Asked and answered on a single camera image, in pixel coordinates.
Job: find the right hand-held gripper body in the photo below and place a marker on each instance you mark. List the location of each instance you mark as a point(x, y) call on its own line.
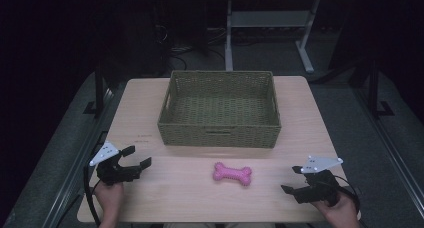
point(320, 186)

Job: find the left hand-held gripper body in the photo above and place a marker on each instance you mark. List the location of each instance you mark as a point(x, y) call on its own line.
point(111, 173)

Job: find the pink bone toy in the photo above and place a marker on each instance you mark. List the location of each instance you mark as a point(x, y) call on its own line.
point(231, 173)

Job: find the green woven basket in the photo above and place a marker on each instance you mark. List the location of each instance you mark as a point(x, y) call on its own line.
point(220, 134)

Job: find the person's left hand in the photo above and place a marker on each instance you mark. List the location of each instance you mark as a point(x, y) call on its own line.
point(110, 198)

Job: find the person's right hand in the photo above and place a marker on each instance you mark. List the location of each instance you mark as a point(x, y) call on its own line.
point(341, 211)

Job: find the black metal stand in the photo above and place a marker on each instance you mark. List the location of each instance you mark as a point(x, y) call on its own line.
point(375, 91)
point(99, 91)

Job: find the aluminium floor rail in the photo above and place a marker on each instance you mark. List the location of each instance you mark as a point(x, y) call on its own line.
point(78, 168)
point(391, 144)

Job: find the grey metal desk frame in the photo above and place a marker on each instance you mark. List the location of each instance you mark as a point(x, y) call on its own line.
point(268, 18)

